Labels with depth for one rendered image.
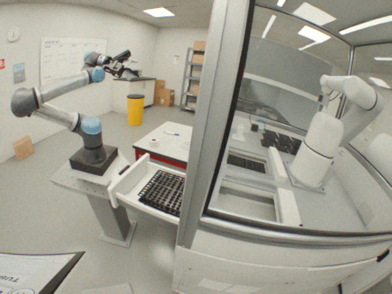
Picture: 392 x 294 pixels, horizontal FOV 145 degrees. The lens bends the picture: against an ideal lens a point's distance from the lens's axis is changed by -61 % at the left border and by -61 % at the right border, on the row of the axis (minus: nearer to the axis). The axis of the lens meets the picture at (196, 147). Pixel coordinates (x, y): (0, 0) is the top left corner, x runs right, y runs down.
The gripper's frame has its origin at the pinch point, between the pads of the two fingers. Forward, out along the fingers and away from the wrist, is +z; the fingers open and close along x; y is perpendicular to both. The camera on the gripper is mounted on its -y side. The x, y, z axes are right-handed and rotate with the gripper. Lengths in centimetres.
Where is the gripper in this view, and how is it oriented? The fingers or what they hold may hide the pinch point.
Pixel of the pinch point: (139, 69)
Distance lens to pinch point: 86.0
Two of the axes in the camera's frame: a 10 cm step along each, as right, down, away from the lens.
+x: 2.8, -1.1, -9.5
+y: -3.3, 9.2, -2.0
